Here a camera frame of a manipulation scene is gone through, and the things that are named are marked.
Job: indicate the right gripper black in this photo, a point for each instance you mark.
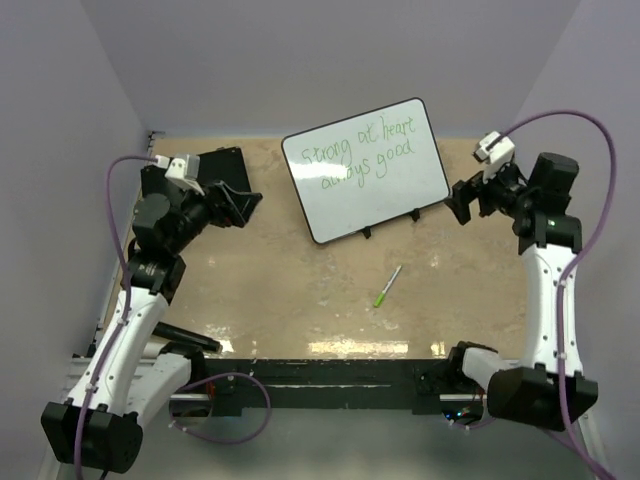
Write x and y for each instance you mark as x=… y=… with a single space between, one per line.
x=464 y=191

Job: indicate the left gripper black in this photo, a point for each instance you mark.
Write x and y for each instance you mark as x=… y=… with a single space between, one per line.
x=239 y=205

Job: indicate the white whiteboard with dark frame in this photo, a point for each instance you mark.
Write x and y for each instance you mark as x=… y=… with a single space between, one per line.
x=355 y=173

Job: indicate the green marker cap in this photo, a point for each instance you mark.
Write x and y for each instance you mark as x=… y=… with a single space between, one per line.
x=379 y=300

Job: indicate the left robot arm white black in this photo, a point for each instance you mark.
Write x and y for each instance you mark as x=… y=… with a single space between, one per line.
x=101 y=422

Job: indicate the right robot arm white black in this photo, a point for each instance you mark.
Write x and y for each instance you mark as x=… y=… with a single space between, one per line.
x=546 y=388

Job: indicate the black flat case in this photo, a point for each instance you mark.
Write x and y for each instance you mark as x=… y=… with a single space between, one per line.
x=226 y=164

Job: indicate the black white eraser tool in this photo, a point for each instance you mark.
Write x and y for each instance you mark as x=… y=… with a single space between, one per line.
x=178 y=340

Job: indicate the wire whiteboard stand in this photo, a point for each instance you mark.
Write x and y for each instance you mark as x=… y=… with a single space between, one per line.
x=414 y=215

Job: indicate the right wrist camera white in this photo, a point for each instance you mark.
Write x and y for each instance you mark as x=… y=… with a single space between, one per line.
x=493 y=151

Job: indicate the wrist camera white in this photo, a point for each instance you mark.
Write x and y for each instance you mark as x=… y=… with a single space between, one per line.
x=182 y=171
x=493 y=151

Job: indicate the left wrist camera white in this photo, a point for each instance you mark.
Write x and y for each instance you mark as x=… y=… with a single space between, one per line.
x=182 y=171

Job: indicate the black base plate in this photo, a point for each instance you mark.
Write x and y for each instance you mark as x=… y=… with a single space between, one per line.
x=422 y=387

